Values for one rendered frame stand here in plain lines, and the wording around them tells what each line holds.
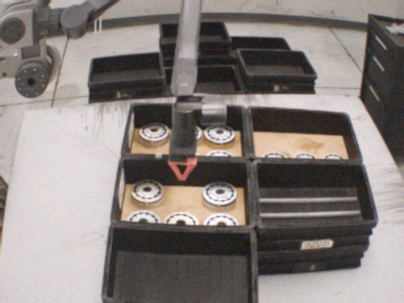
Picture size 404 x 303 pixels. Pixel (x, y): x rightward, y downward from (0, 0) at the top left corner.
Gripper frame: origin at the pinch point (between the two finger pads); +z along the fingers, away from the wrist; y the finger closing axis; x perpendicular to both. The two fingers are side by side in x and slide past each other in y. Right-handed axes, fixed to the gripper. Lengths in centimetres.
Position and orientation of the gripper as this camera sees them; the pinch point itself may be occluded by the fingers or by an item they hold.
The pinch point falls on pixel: (182, 169)
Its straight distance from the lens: 153.6
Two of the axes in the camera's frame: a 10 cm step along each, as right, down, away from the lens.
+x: -10.0, -0.4, -0.1
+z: -0.4, 7.9, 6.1
